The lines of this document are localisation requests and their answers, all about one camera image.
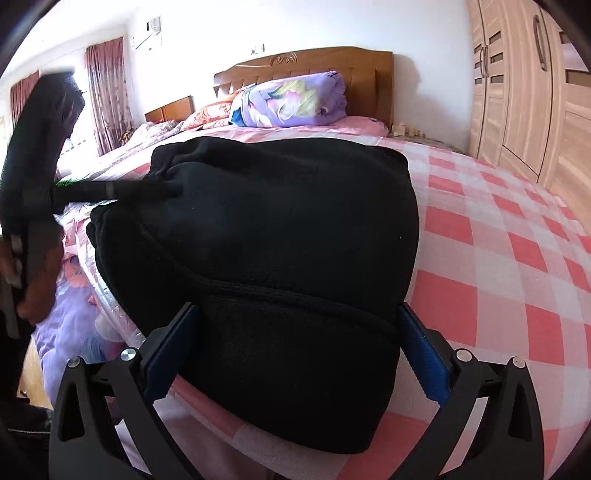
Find nightstand with floral cover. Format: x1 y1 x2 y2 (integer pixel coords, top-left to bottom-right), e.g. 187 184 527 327
385 129 469 155

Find white air conditioner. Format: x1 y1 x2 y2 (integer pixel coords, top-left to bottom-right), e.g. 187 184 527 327
130 16 164 49

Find pink pillow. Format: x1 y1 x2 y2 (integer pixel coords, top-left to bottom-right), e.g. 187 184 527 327
323 115 389 137

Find person's left hand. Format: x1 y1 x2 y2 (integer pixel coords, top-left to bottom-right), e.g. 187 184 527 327
17 220 65 326

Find black pants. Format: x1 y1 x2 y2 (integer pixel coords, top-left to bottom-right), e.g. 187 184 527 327
85 135 421 455

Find grey floral bed cover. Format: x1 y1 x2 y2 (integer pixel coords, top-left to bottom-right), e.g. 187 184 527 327
95 119 186 160

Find small wooden headboard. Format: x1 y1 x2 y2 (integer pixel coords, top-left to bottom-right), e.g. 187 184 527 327
145 95 197 123

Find folded purple printed quilt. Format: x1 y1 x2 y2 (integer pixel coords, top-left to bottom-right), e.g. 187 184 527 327
229 71 348 128

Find orange floral pillow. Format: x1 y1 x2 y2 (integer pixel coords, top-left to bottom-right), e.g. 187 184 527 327
180 95 245 133

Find wooden carved headboard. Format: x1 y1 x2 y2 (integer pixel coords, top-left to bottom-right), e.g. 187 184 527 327
213 46 395 127

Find dark red patterned curtain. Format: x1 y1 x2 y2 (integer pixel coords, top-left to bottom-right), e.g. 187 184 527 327
84 37 133 158
10 71 42 126

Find purple floral blanket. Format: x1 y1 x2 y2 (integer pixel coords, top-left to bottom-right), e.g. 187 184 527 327
34 203 139 365

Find light wooden wardrobe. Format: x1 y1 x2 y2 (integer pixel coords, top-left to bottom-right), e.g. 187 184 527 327
465 0 591 222

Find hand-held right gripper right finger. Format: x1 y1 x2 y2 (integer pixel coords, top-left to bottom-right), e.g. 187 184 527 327
397 302 546 480

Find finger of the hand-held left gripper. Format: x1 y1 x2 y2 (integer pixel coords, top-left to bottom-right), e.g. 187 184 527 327
53 181 183 206

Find bed with pink checked sheet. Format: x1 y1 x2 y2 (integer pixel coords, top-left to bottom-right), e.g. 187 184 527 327
58 124 591 480

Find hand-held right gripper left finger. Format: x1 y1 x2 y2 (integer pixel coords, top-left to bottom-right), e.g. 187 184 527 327
48 302 204 480

